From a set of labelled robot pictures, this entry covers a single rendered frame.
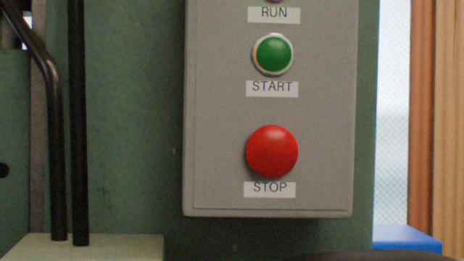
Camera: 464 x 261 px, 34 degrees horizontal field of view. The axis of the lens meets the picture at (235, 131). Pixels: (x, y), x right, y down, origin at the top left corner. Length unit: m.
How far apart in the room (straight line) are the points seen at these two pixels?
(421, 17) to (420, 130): 0.26
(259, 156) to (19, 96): 0.19
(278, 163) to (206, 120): 0.05
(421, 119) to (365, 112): 1.34
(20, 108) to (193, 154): 0.16
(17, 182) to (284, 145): 0.21
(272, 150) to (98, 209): 0.13
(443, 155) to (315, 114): 1.41
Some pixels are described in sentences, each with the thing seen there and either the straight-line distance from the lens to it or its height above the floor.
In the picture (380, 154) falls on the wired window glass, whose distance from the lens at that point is 2.03.
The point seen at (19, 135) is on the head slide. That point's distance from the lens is 0.55.
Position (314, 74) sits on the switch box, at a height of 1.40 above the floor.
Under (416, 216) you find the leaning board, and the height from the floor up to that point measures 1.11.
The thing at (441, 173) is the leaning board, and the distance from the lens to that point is 1.84.
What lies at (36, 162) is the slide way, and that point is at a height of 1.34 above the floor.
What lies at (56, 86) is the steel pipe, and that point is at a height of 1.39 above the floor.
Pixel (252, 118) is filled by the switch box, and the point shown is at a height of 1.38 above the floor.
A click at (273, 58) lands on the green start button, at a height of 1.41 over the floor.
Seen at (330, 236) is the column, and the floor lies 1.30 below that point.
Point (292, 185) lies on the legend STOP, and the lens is 0.45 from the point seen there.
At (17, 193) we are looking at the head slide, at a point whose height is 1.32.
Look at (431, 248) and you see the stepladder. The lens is 1.29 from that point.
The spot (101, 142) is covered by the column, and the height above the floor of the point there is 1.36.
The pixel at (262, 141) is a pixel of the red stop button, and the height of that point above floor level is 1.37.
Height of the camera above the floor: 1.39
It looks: 3 degrees down
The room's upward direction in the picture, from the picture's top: 1 degrees clockwise
